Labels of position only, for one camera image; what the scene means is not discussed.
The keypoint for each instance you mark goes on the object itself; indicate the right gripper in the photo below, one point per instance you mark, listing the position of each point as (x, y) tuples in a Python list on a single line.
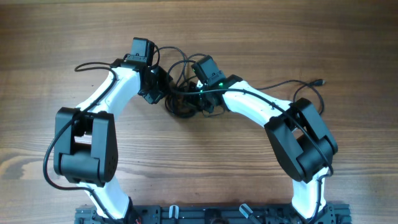
[(191, 87)]

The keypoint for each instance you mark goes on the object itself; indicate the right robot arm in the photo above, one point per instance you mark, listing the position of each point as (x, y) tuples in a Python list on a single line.
[(303, 145)]

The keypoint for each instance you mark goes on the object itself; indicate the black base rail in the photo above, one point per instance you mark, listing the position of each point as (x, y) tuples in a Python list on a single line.
[(273, 213)]

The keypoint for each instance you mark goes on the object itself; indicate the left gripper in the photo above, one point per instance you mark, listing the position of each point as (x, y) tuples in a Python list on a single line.
[(166, 79)]

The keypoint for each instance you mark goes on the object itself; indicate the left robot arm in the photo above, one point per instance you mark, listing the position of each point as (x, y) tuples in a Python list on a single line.
[(85, 148)]

